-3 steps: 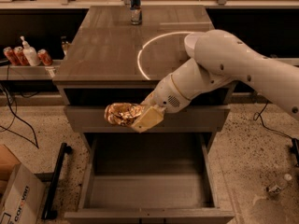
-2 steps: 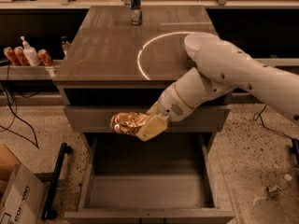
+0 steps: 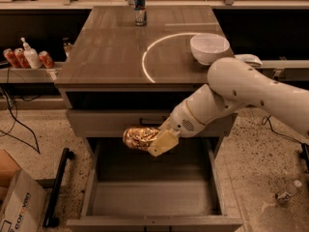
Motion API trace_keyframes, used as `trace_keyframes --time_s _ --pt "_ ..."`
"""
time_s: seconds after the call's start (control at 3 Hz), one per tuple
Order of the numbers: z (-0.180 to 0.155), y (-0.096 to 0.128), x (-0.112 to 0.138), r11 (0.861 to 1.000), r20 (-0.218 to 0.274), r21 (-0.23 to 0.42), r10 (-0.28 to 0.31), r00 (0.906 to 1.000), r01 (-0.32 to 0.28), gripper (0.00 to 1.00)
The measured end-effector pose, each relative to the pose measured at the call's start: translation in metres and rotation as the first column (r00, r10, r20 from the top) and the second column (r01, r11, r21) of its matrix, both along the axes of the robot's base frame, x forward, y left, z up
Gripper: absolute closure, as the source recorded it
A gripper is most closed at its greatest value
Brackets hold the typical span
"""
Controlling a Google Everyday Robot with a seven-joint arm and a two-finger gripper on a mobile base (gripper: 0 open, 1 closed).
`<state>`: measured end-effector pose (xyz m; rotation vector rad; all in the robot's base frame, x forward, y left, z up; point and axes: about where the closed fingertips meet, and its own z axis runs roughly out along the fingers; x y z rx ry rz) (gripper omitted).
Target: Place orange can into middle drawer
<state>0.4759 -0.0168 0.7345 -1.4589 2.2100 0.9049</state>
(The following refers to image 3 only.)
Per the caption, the red soda can right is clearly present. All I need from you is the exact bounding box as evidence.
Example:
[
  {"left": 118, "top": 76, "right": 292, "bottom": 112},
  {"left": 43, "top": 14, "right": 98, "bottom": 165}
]
[{"left": 39, "top": 51, "right": 55, "bottom": 69}]

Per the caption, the clear plastic bottle on floor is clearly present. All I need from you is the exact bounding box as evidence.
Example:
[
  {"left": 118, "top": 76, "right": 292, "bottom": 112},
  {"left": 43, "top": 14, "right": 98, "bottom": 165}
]
[{"left": 275, "top": 180, "right": 302, "bottom": 204}]

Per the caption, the small dark bottle behind cabinet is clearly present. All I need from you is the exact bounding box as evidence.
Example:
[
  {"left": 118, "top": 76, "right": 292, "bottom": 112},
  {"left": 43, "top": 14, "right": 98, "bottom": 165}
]
[{"left": 63, "top": 38, "right": 72, "bottom": 56}]

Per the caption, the blue silver energy drink can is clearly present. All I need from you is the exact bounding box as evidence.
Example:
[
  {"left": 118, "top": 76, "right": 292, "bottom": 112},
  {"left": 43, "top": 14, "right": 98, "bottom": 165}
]
[{"left": 134, "top": 0, "right": 147, "bottom": 26}]

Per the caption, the black floor cable left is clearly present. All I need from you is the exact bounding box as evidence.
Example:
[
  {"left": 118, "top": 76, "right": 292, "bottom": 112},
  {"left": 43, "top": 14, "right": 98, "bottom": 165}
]
[{"left": 0, "top": 67, "right": 42, "bottom": 155}]

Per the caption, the black floor cable right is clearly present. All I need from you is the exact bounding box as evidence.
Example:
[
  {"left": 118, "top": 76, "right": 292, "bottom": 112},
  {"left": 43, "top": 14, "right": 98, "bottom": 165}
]
[{"left": 261, "top": 114, "right": 309, "bottom": 172}]

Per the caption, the black floor cable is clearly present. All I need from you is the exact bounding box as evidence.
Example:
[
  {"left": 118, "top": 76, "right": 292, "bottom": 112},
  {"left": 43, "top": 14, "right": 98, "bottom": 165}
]
[
  {"left": 261, "top": 114, "right": 309, "bottom": 172},
  {"left": 0, "top": 67, "right": 42, "bottom": 155}
]

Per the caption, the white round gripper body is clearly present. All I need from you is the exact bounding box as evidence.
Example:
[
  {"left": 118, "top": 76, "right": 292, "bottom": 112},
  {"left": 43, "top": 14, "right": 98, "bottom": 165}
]
[{"left": 169, "top": 100, "right": 206, "bottom": 138}]

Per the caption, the cardboard box with print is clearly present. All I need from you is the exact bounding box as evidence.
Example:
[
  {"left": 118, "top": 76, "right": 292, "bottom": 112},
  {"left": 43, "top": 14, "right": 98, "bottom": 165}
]
[{"left": 0, "top": 150, "right": 46, "bottom": 232}]

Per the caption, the grey drawer cabinet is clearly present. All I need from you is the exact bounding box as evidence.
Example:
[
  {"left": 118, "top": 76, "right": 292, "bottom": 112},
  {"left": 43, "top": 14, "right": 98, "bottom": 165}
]
[{"left": 53, "top": 5, "right": 248, "bottom": 232}]

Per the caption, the white pump bottle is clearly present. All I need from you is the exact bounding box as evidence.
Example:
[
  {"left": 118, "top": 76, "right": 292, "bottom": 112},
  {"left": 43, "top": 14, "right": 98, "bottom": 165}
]
[{"left": 21, "top": 38, "right": 42, "bottom": 69}]

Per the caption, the closed grey drawer with handle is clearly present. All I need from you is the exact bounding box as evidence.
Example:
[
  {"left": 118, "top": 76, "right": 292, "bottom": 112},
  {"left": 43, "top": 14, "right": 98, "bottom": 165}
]
[{"left": 66, "top": 108, "right": 239, "bottom": 138}]

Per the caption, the red soda can far left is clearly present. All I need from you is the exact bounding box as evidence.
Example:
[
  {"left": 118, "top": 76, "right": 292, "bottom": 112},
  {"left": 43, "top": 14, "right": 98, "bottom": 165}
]
[{"left": 3, "top": 48, "right": 20, "bottom": 68}]

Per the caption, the black metal bar stand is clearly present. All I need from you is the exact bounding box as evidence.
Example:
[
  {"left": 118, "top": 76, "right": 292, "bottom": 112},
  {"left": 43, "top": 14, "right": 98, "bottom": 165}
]
[{"left": 42, "top": 148, "right": 75, "bottom": 228}]

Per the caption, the white folded cloth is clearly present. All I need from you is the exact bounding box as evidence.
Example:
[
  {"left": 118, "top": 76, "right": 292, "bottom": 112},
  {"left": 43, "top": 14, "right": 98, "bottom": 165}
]
[{"left": 235, "top": 54, "right": 263, "bottom": 67}]

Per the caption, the red soda can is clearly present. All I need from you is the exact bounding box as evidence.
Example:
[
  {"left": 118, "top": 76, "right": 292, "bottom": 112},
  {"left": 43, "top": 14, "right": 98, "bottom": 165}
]
[
  {"left": 3, "top": 48, "right": 20, "bottom": 68},
  {"left": 14, "top": 47, "right": 30, "bottom": 68},
  {"left": 39, "top": 51, "right": 55, "bottom": 69}
]

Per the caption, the white bowl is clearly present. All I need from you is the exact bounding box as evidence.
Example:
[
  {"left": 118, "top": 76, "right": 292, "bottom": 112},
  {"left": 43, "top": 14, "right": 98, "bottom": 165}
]
[{"left": 190, "top": 33, "right": 231, "bottom": 65}]

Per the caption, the open lower grey drawer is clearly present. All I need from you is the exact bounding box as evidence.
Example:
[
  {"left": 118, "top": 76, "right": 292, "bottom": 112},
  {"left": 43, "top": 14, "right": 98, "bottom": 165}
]
[{"left": 67, "top": 138, "right": 242, "bottom": 232}]

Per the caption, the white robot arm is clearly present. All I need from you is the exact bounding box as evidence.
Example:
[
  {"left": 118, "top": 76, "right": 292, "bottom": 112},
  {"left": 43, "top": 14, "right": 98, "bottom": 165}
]
[{"left": 148, "top": 57, "right": 309, "bottom": 157}]

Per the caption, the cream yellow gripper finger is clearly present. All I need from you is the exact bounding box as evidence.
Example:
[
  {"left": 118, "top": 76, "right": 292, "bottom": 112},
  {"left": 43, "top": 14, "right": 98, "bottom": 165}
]
[
  {"left": 159, "top": 118, "right": 171, "bottom": 131},
  {"left": 148, "top": 130, "right": 179, "bottom": 157}
]

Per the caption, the orange gold can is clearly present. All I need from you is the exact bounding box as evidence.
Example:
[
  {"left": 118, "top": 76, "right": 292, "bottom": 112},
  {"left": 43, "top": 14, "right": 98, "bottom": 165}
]
[{"left": 123, "top": 127, "right": 159, "bottom": 151}]

